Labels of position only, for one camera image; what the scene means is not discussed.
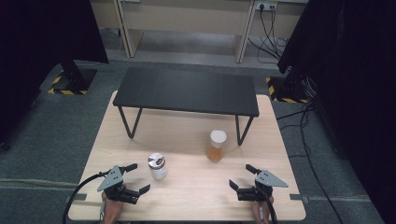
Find person's left hand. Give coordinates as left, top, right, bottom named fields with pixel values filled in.
left=101, top=190, right=124, bottom=224

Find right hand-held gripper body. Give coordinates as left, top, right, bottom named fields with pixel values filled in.
left=237, top=169, right=290, bottom=203

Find black cables under desk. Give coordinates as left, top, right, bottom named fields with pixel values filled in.
left=247, top=5, right=290, bottom=63

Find hand-held gripper black cable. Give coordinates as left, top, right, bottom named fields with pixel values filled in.
left=257, top=186, right=278, bottom=224
left=61, top=170, right=112, bottom=224

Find white wall power socket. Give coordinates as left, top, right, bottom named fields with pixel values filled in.
left=255, top=1, right=278, bottom=11

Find person's right hand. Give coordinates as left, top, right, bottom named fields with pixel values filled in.
left=251, top=195, right=276, bottom=224

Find right hand-held gripper black cable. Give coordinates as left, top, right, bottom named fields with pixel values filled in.
left=257, top=186, right=278, bottom=224

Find black stand base hazard tape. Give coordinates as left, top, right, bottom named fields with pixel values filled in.
left=265, top=69, right=314, bottom=105
left=47, top=60, right=98, bottom=96

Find silver lid glass jar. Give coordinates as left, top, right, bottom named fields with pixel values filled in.
left=147, top=152, right=168, bottom=181

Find black floor cables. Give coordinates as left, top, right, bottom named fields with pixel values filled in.
left=276, top=102, right=345, bottom=224

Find beige floor cable strip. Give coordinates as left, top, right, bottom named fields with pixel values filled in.
left=0, top=177, right=79, bottom=189

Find left hand-held gripper black cable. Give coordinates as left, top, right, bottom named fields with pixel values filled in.
left=61, top=170, right=112, bottom=224

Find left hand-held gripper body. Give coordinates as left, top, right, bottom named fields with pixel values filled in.
left=96, top=165, right=140, bottom=205

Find black metal-legged shelf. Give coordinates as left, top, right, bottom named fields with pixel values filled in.
left=112, top=66, right=261, bottom=147

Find white lid orange spice jar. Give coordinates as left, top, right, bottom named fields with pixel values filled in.
left=205, top=129, right=228, bottom=162

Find black curtain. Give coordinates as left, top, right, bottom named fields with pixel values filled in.
left=277, top=0, right=396, bottom=224
left=0, top=0, right=109, bottom=147

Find beige wooden desk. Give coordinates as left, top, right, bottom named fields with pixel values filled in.
left=90, top=0, right=310, bottom=63

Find grey tape strip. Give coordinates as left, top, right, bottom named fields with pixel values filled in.
left=289, top=193, right=310, bottom=203
left=64, top=193, right=88, bottom=202

